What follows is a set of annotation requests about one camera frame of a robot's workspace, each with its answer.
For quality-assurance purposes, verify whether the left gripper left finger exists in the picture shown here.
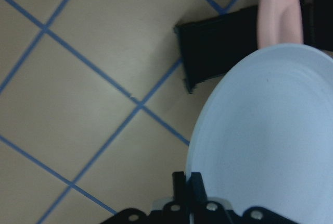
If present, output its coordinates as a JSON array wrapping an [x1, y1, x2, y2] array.
[[172, 171, 188, 208]]

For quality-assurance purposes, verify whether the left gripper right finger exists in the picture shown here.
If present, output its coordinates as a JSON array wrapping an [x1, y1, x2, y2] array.
[[189, 172, 208, 208]]

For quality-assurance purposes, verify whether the blue plate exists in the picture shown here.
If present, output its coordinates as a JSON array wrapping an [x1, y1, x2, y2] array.
[[186, 44, 332, 223]]

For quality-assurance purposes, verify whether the pink plate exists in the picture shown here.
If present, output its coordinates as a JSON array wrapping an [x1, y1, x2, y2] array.
[[257, 0, 304, 49]]

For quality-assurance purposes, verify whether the black dish rack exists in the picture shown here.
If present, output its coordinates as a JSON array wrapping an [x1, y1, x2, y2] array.
[[174, 0, 332, 93]]

